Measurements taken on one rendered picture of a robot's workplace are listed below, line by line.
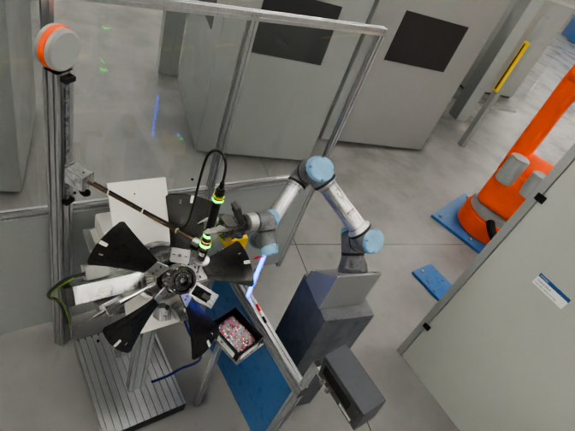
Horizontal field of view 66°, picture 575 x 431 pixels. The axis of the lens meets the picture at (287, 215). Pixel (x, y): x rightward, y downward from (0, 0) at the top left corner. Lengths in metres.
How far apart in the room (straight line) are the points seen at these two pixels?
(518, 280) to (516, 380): 0.64
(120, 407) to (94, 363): 0.32
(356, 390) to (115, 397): 1.53
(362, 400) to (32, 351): 2.04
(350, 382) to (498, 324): 1.52
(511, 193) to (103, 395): 4.18
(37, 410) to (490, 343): 2.70
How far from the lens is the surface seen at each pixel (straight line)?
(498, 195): 5.23
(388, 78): 5.56
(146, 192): 2.09
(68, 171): 2.05
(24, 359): 3.11
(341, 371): 1.83
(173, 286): 1.87
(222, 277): 1.98
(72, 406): 2.94
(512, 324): 3.09
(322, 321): 2.27
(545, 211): 2.81
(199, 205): 1.91
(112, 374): 2.95
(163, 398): 2.88
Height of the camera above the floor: 2.67
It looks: 38 degrees down
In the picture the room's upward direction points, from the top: 23 degrees clockwise
